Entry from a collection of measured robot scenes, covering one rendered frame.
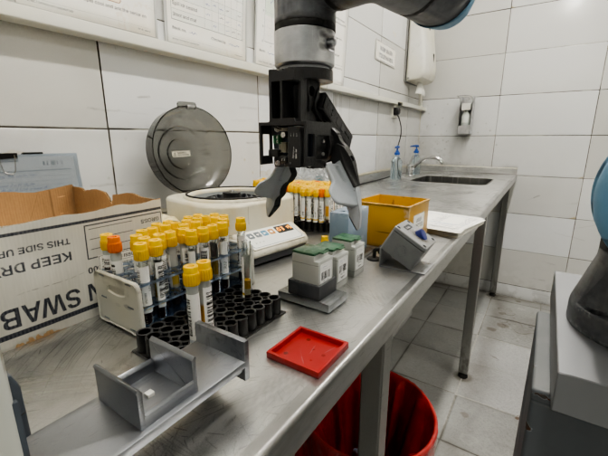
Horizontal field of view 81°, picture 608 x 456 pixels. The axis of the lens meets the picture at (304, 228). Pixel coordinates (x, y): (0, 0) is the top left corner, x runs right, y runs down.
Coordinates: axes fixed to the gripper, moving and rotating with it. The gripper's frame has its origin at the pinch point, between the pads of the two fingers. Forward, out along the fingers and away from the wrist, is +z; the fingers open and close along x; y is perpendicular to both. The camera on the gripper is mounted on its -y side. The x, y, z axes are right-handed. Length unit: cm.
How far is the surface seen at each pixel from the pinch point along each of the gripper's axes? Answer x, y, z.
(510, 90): 2, -240, -43
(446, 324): -11, -173, 100
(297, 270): -1.4, 2.0, 6.9
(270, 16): -55, -60, -51
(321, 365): 10.2, 14.4, 11.1
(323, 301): 3.3, 2.2, 10.5
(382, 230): -1.4, -31.2, 7.9
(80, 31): -53, 2, -32
